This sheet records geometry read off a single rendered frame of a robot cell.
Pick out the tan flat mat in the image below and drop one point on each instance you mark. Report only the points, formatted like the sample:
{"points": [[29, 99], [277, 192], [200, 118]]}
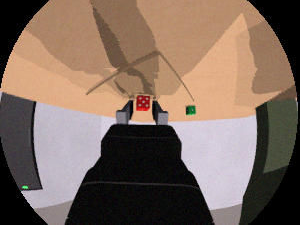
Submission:
{"points": [[151, 76]]}

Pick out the red die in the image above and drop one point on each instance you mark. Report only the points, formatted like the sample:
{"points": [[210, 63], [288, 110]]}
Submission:
{"points": [[143, 103]]}

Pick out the green die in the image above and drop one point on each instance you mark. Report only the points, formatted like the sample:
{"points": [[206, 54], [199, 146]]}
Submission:
{"points": [[190, 110]]}

